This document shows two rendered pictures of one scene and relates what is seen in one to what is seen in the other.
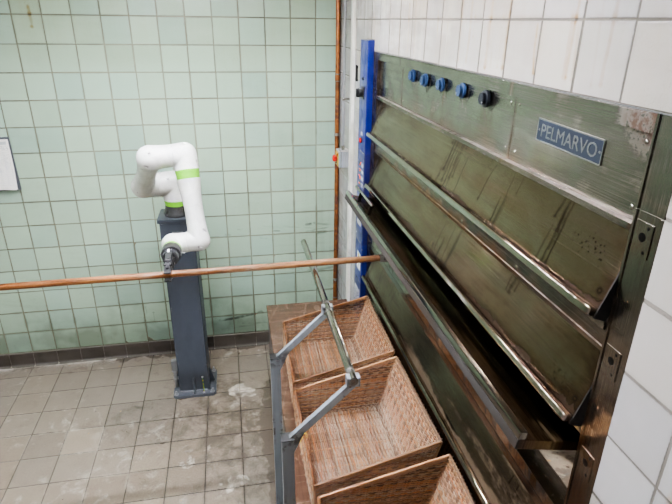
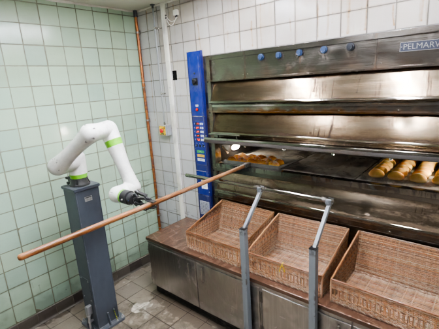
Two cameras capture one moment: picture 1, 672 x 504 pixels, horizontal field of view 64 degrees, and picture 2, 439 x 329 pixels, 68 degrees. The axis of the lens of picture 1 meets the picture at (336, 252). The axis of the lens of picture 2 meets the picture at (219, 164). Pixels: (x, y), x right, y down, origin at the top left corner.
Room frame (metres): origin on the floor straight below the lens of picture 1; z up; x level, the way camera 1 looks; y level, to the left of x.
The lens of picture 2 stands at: (0.43, 1.57, 1.87)
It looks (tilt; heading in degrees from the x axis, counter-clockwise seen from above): 14 degrees down; 322
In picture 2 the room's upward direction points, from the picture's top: 4 degrees counter-clockwise
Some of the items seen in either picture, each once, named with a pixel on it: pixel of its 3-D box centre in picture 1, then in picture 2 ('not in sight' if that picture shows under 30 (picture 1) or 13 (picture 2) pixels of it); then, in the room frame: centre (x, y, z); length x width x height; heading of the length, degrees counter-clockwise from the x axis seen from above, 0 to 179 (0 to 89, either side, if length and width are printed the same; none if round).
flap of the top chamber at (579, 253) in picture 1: (444, 161); (311, 88); (1.80, -0.37, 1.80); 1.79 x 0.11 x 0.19; 11
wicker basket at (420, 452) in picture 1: (360, 427); (297, 249); (1.73, -0.11, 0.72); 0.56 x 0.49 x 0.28; 12
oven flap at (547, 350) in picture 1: (438, 233); (311, 126); (1.80, -0.37, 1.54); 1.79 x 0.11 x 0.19; 11
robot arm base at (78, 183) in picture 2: (177, 205); (76, 179); (3.00, 0.93, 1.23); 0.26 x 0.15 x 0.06; 10
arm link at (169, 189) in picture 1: (172, 188); (75, 164); (2.94, 0.93, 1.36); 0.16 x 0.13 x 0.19; 118
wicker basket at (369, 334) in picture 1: (333, 347); (230, 230); (2.31, 0.01, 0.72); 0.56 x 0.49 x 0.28; 10
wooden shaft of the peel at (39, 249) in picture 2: (194, 272); (165, 198); (2.17, 0.63, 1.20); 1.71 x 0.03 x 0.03; 102
